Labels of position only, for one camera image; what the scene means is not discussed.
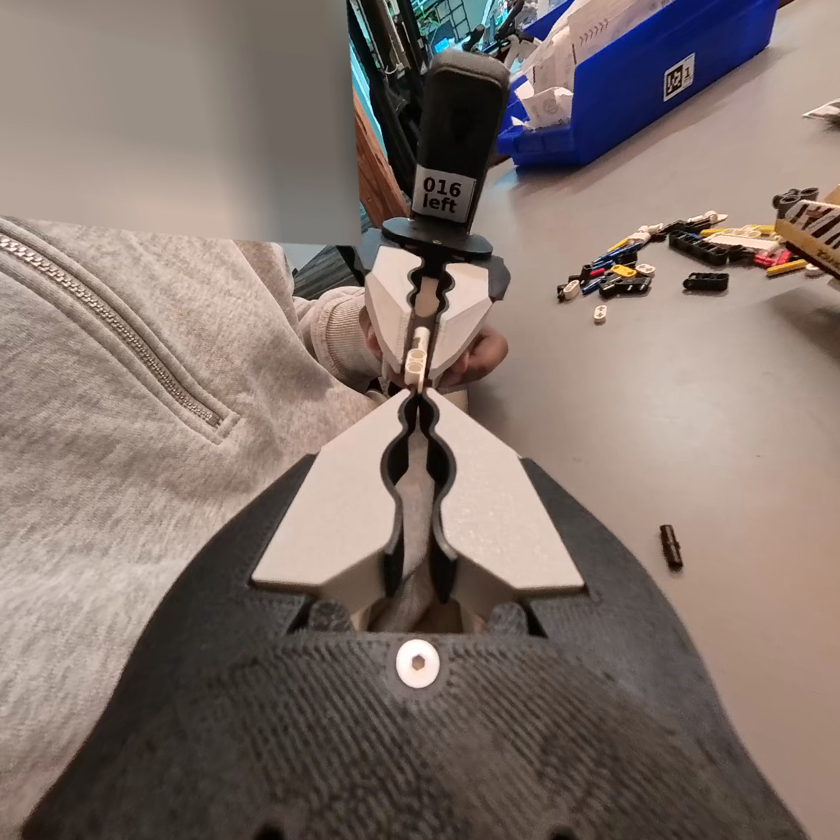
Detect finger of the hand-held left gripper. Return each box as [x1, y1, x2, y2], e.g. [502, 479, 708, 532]
[363, 246, 424, 374]
[425, 252, 494, 389]

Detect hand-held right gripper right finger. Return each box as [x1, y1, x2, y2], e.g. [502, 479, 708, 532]
[419, 387, 586, 632]

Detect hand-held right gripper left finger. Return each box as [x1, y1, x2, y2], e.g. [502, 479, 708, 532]
[251, 391, 422, 632]

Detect white lego connector piece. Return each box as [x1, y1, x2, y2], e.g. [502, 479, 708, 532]
[402, 327, 434, 393]

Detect person's left forearm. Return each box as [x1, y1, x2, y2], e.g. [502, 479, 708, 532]
[289, 285, 385, 395]

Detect pile of loose lego pieces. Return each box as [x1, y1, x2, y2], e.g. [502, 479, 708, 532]
[556, 210, 811, 303]

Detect zebra striped lego helicopter model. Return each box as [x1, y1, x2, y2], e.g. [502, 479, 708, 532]
[771, 184, 840, 280]

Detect person's left hand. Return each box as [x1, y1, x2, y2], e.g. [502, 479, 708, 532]
[438, 328, 510, 389]

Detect black metal rack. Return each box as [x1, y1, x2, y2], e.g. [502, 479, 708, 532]
[346, 0, 434, 217]

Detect white printed paper bags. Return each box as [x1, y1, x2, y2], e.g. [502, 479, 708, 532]
[508, 0, 664, 132]

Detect blue plastic bin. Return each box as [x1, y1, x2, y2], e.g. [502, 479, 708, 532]
[495, 0, 782, 170]

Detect wooden post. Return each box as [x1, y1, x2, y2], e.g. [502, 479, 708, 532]
[353, 88, 413, 227]

